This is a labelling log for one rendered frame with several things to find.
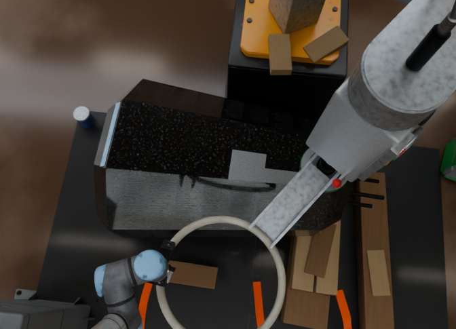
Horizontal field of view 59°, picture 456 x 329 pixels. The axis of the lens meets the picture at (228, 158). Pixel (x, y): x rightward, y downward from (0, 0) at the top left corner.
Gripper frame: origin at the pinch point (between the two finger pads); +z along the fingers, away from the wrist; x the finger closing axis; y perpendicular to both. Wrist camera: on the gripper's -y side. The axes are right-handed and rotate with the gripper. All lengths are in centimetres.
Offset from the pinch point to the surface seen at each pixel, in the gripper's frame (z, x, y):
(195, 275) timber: 74, 9, -4
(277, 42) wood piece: -1, 21, -115
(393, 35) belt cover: -85, 48, -61
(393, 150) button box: -67, 58, -41
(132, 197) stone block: 14.4, -24.8, -26.3
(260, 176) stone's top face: 3, 28, -48
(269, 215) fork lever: -6.1, 35.2, -29.6
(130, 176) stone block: 6.4, -26.7, -33.5
